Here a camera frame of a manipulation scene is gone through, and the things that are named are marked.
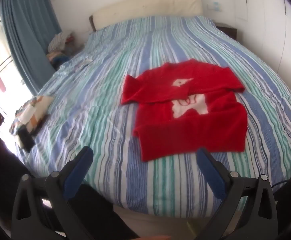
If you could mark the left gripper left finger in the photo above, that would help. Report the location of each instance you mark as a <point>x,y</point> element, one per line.
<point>29,220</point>

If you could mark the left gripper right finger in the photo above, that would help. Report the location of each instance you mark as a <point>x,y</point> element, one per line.
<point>258,219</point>

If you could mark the red sweater with white rabbit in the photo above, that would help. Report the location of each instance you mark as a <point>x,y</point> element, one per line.
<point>186,106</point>

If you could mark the pile of clothes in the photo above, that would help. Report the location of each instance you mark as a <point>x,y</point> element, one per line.
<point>62,48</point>

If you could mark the black phone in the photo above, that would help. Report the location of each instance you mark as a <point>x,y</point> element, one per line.
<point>25,139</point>

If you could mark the patterned cushion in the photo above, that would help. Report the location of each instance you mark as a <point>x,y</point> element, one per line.
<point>31,114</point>

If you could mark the dark wooden nightstand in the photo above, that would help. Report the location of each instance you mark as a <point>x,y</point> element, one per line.
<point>227,29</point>

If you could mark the striped blue green bedspread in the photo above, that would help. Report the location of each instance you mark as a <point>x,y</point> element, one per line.
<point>87,111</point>

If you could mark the cream padded headboard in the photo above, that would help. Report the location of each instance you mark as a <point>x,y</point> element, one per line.
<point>131,9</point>

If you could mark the blue curtain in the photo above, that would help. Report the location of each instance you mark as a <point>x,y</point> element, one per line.
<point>29,26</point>

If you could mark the wall socket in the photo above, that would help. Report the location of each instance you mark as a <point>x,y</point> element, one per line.
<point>214,6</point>

